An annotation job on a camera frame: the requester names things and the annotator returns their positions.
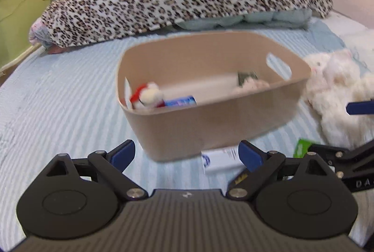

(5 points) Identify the bright green packet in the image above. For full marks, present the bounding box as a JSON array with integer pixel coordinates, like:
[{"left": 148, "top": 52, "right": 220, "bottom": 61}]
[{"left": 293, "top": 139, "right": 314, "bottom": 159}]

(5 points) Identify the white and blue box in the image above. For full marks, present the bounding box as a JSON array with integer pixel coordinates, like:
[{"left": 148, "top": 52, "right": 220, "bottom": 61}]
[{"left": 201, "top": 146, "right": 246, "bottom": 176}]

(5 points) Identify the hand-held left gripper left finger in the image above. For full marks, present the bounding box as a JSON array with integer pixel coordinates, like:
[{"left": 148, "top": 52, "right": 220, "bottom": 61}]
[{"left": 39, "top": 139, "right": 148, "bottom": 202}]

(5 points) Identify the dark green patterned packet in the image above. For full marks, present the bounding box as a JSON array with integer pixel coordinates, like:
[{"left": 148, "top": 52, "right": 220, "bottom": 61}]
[{"left": 236, "top": 71, "right": 259, "bottom": 86}]

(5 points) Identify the yellow and black packet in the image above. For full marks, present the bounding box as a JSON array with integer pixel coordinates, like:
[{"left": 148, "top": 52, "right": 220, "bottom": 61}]
[{"left": 232, "top": 173, "right": 249, "bottom": 188}]

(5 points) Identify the white fluffy plush toy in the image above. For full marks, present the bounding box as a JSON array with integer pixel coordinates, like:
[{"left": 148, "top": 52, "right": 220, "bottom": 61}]
[{"left": 301, "top": 49, "right": 374, "bottom": 150}]

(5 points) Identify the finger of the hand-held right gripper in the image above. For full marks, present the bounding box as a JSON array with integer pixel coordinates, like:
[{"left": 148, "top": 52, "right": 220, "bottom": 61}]
[
  {"left": 346, "top": 99, "right": 374, "bottom": 116},
  {"left": 307, "top": 143, "right": 374, "bottom": 180}
]

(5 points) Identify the white pillow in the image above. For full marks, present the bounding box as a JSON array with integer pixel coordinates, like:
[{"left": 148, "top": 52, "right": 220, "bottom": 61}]
[{"left": 321, "top": 10, "right": 374, "bottom": 68}]

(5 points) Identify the blue toothpaste tube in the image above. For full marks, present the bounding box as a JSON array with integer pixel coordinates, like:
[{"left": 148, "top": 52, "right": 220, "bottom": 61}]
[{"left": 164, "top": 96, "right": 198, "bottom": 108}]

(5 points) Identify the small red white plush toy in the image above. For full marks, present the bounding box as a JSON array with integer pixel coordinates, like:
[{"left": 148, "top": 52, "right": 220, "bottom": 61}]
[{"left": 129, "top": 82, "right": 168, "bottom": 110}]

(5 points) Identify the beige storage bin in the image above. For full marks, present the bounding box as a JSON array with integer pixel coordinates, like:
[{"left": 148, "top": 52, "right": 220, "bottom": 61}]
[{"left": 115, "top": 30, "right": 312, "bottom": 163}]

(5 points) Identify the pink floral cloth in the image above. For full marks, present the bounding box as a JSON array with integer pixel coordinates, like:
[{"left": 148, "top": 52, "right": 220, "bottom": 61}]
[{"left": 28, "top": 19, "right": 55, "bottom": 50}]

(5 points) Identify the white card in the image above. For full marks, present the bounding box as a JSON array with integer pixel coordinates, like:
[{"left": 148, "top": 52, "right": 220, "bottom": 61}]
[{"left": 124, "top": 77, "right": 134, "bottom": 110}]

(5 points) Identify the light blue quilt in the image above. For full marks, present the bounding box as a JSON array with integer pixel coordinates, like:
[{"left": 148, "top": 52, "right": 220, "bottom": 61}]
[{"left": 175, "top": 7, "right": 313, "bottom": 31}]

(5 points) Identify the pale pink fluffy toy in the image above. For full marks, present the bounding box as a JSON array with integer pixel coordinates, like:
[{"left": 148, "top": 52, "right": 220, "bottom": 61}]
[{"left": 233, "top": 78, "right": 271, "bottom": 92}]

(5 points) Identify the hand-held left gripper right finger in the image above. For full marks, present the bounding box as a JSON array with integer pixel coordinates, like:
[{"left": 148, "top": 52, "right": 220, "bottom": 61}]
[{"left": 226, "top": 139, "right": 337, "bottom": 202}]

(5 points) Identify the blue striped bed sheet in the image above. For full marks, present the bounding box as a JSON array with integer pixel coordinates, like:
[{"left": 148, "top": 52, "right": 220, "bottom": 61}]
[{"left": 0, "top": 17, "right": 374, "bottom": 244}]

